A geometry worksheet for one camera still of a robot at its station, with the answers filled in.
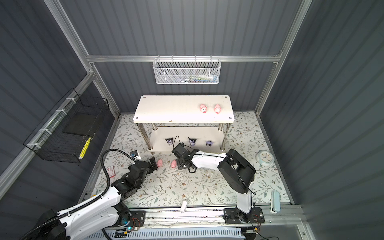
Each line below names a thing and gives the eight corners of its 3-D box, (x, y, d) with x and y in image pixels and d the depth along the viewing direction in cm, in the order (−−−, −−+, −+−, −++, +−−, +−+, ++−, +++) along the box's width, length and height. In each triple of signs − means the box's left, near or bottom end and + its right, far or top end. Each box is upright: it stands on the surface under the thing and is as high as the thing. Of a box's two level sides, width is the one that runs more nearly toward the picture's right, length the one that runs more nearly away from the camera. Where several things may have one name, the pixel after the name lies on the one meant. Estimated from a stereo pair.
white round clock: (258, 166, 94) (260, 163, 91) (254, 152, 100) (256, 149, 97) (274, 166, 94) (276, 163, 91) (269, 152, 100) (271, 149, 97)
